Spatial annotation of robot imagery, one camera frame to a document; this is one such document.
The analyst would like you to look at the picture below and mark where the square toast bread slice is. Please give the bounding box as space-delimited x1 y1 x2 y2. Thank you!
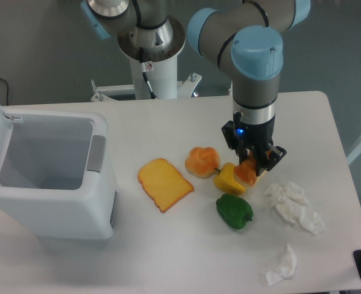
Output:
138 158 195 213

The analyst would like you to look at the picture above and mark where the green bell pepper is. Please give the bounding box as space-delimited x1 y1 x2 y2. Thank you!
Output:
215 194 254 230

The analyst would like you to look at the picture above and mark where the white trash can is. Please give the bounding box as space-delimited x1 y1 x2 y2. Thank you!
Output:
0 106 117 239

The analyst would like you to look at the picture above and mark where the large crumpled white tissue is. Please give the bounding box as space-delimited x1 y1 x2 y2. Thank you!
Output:
264 181 326 235

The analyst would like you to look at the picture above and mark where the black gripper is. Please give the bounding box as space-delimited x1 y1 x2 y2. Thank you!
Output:
221 115 287 177

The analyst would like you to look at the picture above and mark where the round knotted bread roll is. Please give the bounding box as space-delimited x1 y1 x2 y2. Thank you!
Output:
184 147 220 178

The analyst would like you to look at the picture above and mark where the orange bread roll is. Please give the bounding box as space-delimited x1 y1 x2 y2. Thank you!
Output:
234 151 267 187

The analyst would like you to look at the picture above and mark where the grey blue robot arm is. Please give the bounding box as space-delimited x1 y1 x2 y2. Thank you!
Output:
81 1 311 173

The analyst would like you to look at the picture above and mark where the yellow bell pepper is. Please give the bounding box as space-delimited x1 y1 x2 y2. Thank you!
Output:
213 162 247 196

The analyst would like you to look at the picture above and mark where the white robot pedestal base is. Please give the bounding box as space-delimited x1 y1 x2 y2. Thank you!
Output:
91 52 202 102

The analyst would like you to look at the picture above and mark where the small crumpled white tissue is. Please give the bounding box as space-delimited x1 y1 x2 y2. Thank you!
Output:
264 243 297 287

